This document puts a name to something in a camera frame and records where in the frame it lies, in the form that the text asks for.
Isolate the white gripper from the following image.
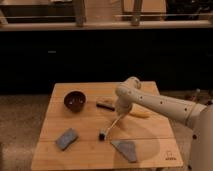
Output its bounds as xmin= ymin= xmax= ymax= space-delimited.
xmin=115 ymin=97 xmax=133 ymax=116

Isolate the small brush with pale handle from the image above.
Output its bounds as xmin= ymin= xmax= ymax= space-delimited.
xmin=99 ymin=115 xmax=123 ymax=141

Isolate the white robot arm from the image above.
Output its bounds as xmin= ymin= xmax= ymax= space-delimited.
xmin=115 ymin=77 xmax=213 ymax=171

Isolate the yellow banana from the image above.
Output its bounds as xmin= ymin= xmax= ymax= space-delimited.
xmin=130 ymin=106 xmax=150 ymax=118

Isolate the dark rectangular block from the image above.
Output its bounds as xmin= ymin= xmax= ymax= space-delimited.
xmin=96 ymin=102 xmax=115 ymax=111

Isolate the grey triangular cloth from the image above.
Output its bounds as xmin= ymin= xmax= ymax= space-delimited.
xmin=111 ymin=140 xmax=137 ymax=163

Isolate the dark brown bowl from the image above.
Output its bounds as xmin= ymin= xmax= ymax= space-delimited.
xmin=64 ymin=91 xmax=86 ymax=113

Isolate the grey rectangular sponge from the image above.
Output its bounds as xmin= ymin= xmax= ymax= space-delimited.
xmin=55 ymin=128 xmax=78 ymax=151

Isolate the wooden shelf rail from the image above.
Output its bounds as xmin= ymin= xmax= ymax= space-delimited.
xmin=0 ymin=0 xmax=213 ymax=31

